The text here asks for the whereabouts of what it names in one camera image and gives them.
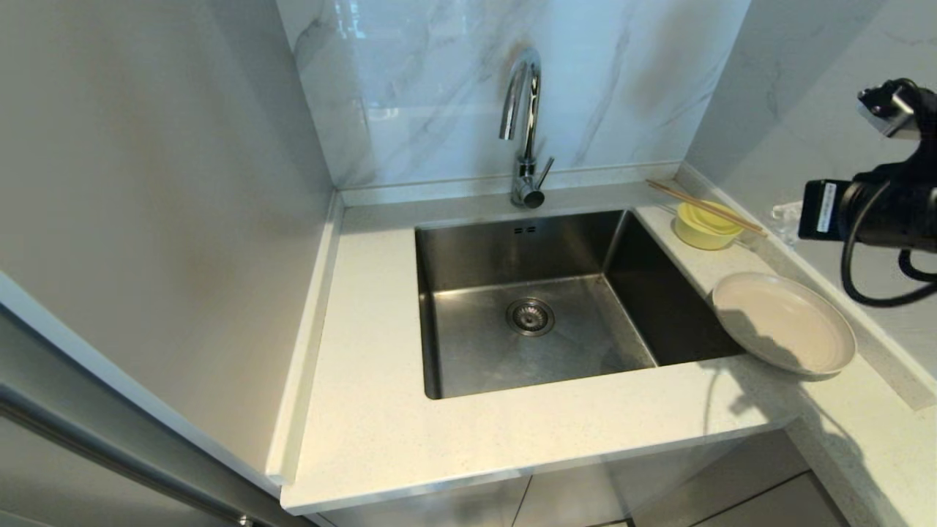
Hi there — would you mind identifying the stainless steel sink basin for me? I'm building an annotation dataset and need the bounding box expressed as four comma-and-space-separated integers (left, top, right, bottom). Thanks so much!
414, 209, 746, 400

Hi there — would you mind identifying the wooden chopstick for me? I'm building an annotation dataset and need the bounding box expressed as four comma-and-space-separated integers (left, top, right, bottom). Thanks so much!
644, 182, 765, 239
646, 180, 766, 236

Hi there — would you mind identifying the round beige plate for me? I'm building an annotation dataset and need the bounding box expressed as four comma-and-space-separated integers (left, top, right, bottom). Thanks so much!
712, 272, 857, 377

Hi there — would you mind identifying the small yellow bowl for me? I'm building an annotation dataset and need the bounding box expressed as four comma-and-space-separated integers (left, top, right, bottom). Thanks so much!
672, 201, 744, 251

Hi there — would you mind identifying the chrome gooseneck faucet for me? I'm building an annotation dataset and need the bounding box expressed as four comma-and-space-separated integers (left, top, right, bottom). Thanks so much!
499, 48, 555, 210

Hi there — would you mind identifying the glossy grey corner cabinet door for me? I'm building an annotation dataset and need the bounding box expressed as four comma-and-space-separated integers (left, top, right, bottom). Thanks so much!
692, 471, 851, 527

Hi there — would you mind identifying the round metal drain strainer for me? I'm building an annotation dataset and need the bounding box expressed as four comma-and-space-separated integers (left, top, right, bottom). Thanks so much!
505, 297, 556, 338

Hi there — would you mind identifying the glossy grey wide cabinet door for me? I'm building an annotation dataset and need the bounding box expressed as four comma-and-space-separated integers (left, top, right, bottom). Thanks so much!
512, 430, 810, 527

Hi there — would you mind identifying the glossy grey narrow cabinet door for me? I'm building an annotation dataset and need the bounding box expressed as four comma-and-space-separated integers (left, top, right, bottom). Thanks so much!
321, 474, 533, 527

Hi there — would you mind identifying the grey tall cabinet door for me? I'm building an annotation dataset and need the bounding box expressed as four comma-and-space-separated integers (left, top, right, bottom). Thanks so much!
0, 304, 317, 527

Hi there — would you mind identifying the black looping arm cable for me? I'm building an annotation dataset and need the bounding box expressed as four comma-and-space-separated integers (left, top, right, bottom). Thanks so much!
840, 180, 937, 308

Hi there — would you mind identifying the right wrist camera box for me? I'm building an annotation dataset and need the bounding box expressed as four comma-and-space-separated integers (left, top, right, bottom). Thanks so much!
857, 79, 920, 139

